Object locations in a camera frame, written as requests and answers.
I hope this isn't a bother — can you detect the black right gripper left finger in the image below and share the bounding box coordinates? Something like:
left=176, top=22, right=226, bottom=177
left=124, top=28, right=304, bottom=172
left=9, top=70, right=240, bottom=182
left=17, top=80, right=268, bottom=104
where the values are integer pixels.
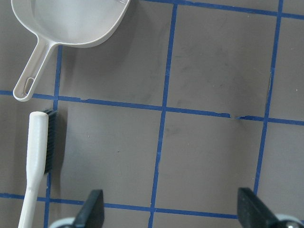
left=72, top=190, right=105, bottom=228

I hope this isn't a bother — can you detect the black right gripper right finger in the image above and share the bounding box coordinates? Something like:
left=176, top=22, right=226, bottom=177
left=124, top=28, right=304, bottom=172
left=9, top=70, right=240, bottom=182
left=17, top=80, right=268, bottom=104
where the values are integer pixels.
left=237, top=187, right=304, bottom=228

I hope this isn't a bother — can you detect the beige hand brush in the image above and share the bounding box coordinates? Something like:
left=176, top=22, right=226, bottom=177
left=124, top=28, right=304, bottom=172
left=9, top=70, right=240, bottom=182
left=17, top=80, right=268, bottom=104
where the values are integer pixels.
left=18, top=110, right=57, bottom=228

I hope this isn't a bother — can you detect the beige dustpan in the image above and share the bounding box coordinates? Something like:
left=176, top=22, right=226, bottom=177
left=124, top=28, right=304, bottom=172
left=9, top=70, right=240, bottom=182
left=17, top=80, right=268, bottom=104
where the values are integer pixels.
left=11, top=0, right=131, bottom=102

